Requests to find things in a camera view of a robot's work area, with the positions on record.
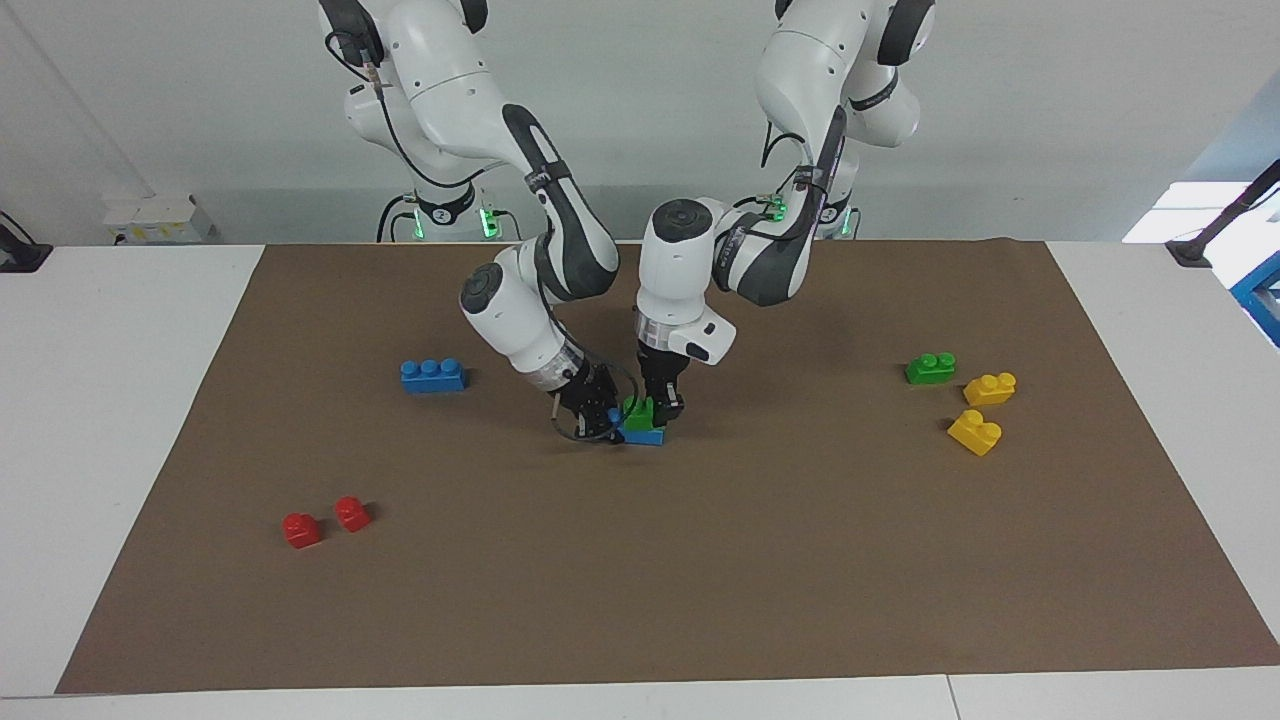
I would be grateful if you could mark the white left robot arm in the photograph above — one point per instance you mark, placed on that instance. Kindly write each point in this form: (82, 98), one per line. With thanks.
(680, 270)

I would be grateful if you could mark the blue frame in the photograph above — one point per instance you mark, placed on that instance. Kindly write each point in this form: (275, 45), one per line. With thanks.
(1262, 295)

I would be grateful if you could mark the black table clamp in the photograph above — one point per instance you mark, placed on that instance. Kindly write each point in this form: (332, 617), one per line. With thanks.
(22, 255)

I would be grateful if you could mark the red one-stud block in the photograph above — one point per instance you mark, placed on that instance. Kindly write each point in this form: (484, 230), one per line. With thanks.
(352, 514)
(301, 531)

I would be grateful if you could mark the blue three-stud block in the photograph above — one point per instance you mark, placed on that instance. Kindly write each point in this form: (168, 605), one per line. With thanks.
(432, 376)
(645, 436)

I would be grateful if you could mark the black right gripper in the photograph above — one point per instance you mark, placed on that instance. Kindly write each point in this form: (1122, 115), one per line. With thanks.
(585, 395)

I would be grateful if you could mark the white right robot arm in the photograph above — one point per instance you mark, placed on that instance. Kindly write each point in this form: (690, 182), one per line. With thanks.
(560, 230)

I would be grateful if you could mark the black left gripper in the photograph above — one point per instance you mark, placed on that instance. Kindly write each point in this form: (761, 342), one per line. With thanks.
(663, 375)

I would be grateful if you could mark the brown paper mat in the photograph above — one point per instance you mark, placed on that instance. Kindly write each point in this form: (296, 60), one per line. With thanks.
(640, 580)

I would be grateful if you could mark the yellow two-stud block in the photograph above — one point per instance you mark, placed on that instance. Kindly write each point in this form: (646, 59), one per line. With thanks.
(975, 433)
(990, 389)

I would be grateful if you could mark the green two-stud block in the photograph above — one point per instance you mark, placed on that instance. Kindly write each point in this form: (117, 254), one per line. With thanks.
(930, 370)
(640, 414)

